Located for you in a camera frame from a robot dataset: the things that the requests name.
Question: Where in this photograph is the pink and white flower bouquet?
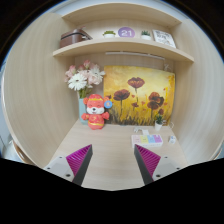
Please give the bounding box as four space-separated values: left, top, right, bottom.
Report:
64 59 106 99

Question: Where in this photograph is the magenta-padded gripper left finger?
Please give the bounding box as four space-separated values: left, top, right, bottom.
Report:
43 143 94 186

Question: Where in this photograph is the small potted green plant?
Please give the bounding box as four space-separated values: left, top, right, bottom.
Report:
153 114 164 132

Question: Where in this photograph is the red plush toy figure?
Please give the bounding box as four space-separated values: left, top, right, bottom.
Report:
81 93 114 131

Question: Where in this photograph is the pale blue vase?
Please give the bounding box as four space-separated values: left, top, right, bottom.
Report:
77 97 90 126

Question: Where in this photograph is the white light bar cable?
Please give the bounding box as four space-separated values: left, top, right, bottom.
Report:
163 61 175 73

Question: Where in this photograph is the yellow poppy flower painting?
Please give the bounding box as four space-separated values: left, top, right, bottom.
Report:
103 65 176 126

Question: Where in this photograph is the light wooden shelf unit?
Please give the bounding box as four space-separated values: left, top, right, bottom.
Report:
52 2 195 64

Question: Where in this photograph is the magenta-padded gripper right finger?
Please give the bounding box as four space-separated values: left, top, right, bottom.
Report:
133 143 183 186

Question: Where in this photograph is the white plug with cable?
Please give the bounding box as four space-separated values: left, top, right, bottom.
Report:
133 126 150 136

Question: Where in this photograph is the white light bar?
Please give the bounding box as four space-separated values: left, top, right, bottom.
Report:
105 50 166 62

